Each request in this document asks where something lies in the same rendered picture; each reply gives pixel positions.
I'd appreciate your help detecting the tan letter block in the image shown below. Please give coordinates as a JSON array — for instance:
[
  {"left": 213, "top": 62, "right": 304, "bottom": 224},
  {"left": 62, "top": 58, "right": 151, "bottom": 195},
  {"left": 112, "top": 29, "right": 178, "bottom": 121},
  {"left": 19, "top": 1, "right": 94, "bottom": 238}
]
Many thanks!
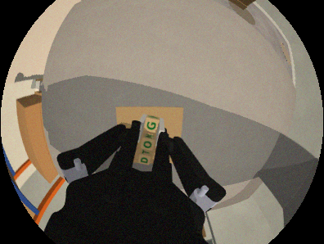
[
  {"left": 141, "top": 133, "right": 155, "bottom": 151},
  {"left": 138, "top": 149, "right": 151, "bottom": 165},
  {"left": 143, "top": 115, "right": 160, "bottom": 133}
]

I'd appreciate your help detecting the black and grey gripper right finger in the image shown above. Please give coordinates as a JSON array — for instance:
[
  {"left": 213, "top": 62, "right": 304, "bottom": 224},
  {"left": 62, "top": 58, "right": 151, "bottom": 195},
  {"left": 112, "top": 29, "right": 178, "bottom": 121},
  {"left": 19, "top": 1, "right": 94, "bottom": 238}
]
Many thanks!
[{"left": 148, "top": 118, "right": 226, "bottom": 214}]

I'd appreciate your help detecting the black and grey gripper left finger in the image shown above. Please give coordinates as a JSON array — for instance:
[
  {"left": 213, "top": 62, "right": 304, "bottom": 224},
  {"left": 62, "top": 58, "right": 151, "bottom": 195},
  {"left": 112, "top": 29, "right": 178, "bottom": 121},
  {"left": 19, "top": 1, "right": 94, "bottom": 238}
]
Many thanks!
[{"left": 56, "top": 114, "right": 147, "bottom": 204}]

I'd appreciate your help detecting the tan square mat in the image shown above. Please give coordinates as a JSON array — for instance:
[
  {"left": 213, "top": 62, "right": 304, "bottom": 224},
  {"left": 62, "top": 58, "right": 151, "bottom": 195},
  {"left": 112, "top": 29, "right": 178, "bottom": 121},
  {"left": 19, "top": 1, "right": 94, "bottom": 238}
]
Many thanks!
[{"left": 116, "top": 106, "right": 183, "bottom": 163}]

